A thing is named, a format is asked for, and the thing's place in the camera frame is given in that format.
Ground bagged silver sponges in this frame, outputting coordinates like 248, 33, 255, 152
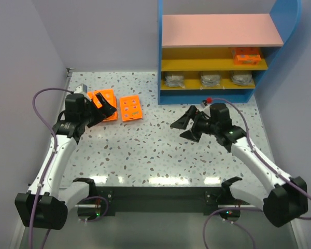
230, 71, 252, 86
200, 71, 221, 88
164, 72, 185, 88

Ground orange Scrub Mommy box top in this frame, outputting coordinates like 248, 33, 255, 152
231, 47, 262, 65

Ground orange scrub mommy box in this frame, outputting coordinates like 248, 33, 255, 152
231, 47, 262, 65
120, 95, 143, 122

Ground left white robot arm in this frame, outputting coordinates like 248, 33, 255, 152
15, 93, 117, 230

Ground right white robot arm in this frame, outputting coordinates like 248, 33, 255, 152
170, 103, 308, 227

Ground blue pink yellow shelf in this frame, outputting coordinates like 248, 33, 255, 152
158, 1, 302, 104

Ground orange sponge box stack middle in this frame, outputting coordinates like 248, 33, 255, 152
87, 89, 118, 122

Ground orange Scrub Mommy box bottom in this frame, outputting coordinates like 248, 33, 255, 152
120, 95, 143, 122

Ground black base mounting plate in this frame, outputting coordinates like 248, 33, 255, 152
97, 186, 244, 216

